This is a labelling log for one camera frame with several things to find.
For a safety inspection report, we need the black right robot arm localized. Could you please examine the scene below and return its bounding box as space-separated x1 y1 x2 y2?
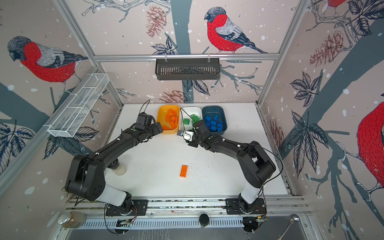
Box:
178 121 277 216

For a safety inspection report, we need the white wire mesh basket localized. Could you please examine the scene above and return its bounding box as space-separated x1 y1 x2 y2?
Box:
48 73 110 138

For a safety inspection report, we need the orange lego brick studs up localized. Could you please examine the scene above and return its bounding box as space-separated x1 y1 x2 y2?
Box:
169 115 179 129

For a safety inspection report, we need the yellow plastic bin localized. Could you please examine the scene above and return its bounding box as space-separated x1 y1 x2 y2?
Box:
157 105 180 134

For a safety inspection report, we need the white plastic bin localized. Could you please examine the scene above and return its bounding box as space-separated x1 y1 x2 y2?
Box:
180 107 203 132

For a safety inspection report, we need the black hanging wire basket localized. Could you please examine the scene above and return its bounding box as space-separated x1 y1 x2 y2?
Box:
155 58 221 81

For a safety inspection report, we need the dark teal plastic bin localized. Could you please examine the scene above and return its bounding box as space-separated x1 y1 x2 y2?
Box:
202 106 228 135

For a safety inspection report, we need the black round knob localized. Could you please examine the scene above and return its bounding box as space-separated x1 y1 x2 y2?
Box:
199 214 210 228

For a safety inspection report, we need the glass jar with lid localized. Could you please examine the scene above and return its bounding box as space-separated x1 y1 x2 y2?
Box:
58 211 86 229

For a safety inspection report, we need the blue square lego brick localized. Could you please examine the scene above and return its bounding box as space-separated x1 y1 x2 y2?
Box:
205 116 212 123

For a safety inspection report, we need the orange lego brick upright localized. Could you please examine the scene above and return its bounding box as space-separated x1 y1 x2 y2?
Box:
180 165 188 178

